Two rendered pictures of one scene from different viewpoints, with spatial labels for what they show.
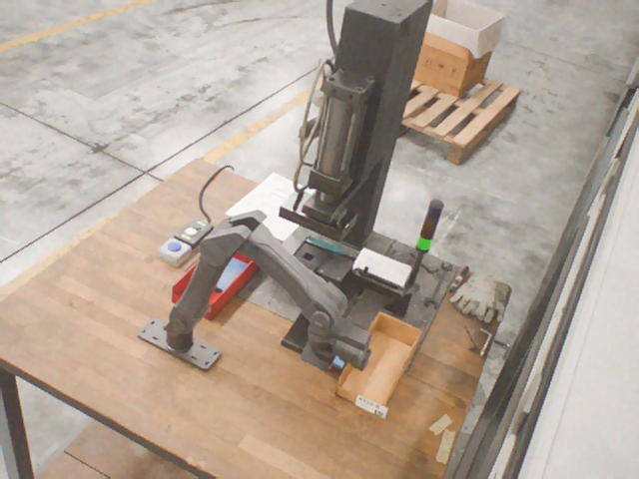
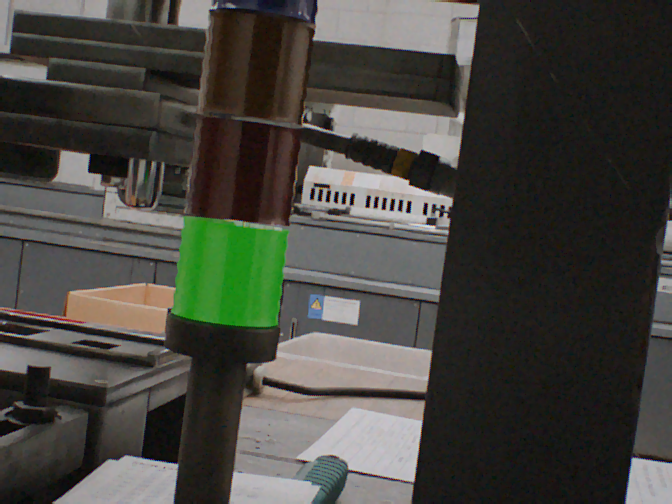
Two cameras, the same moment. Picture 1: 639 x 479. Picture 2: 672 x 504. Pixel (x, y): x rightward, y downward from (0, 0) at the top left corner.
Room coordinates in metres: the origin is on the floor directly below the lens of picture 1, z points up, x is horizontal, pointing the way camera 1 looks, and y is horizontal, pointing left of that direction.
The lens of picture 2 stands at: (1.45, -0.66, 1.10)
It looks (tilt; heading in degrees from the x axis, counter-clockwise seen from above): 3 degrees down; 82
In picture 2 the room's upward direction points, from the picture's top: 8 degrees clockwise
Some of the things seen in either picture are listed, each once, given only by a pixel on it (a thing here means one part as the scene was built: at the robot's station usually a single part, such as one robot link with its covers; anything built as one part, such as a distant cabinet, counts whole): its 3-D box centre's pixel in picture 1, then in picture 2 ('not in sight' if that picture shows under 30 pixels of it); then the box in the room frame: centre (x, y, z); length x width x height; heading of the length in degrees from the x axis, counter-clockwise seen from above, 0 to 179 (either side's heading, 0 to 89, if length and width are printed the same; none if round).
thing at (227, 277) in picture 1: (223, 271); not in sight; (1.34, 0.23, 0.92); 0.15 x 0.07 x 0.03; 165
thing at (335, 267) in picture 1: (315, 258); (96, 356); (1.40, -0.01, 0.98); 0.20 x 0.10 x 0.01; 71
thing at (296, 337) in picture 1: (323, 335); not in sight; (1.19, -0.07, 0.91); 0.17 x 0.16 x 0.02; 71
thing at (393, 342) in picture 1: (381, 362); not in sight; (1.12, -0.22, 0.93); 0.25 x 0.13 x 0.08; 161
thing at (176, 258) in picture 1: (174, 254); not in sight; (1.39, 0.38, 0.90); 0.07 x 0.07 x 0.06; 71
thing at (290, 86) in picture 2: (431, 220); (255, 72); (1.46, -0.29, 1.14); 0.04 x 0.04 x 0.03
